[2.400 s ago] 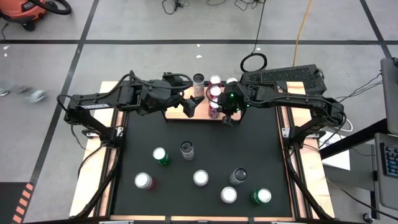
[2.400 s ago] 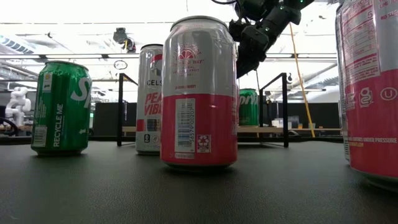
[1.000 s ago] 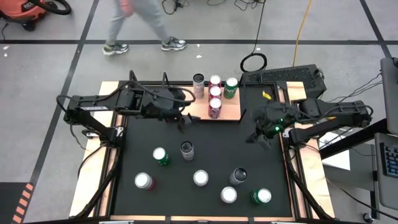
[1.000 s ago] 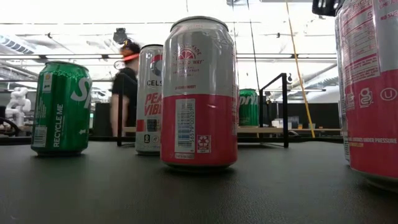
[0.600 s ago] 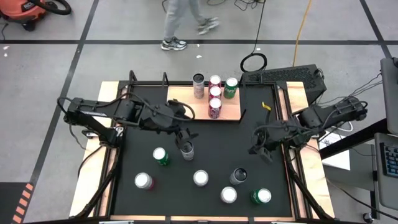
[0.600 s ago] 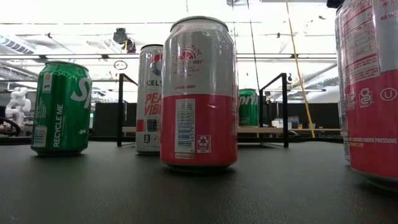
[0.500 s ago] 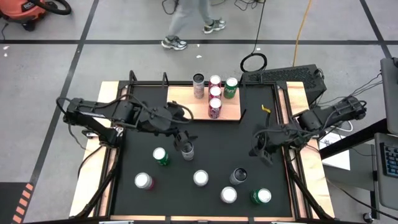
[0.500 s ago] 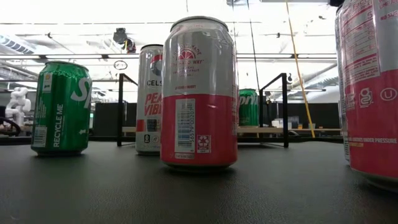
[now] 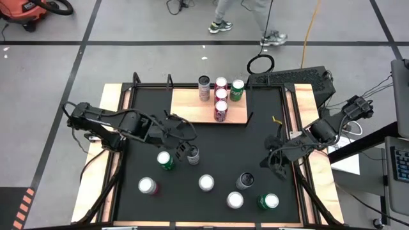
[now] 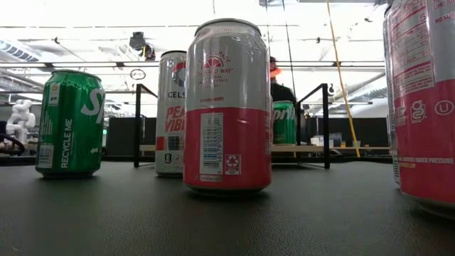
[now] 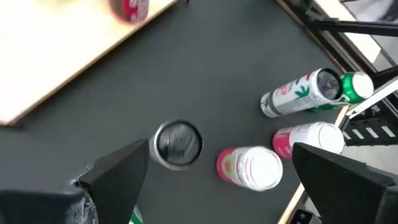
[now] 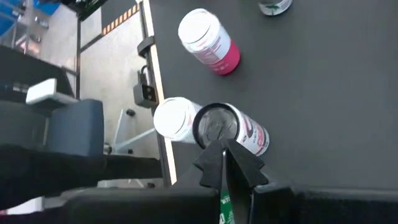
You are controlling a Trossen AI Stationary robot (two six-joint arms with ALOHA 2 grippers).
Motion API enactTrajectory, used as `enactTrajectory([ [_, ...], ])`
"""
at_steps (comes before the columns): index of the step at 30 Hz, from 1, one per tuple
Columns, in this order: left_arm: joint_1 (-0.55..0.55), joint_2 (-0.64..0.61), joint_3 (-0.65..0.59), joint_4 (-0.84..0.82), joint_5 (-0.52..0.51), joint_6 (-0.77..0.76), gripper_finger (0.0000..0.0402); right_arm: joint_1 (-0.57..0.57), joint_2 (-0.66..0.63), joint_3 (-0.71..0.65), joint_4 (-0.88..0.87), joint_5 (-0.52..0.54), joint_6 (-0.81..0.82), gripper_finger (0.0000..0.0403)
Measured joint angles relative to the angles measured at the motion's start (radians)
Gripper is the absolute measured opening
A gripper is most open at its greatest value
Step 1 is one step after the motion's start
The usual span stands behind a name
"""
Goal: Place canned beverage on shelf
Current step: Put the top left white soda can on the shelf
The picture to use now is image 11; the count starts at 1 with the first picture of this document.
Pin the black table mat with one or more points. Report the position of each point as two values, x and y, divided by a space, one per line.
202 62

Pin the tall silver Celsius can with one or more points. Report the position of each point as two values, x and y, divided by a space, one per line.
178 144
295 96

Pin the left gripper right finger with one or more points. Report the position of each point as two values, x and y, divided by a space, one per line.
339 193

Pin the red Coca-Cola can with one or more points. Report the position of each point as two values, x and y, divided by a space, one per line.
130 11

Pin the green Sprite can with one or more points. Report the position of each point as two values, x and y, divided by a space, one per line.
357 87
136 217

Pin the pink and silver Spindrift can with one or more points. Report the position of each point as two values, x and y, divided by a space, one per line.
311 135
255 168

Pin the silver aluminium extrusion post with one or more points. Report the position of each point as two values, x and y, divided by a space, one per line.
373 98

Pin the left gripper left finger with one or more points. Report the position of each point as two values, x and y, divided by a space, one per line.
118 186

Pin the black box with white slots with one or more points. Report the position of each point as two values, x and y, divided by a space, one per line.
367 118

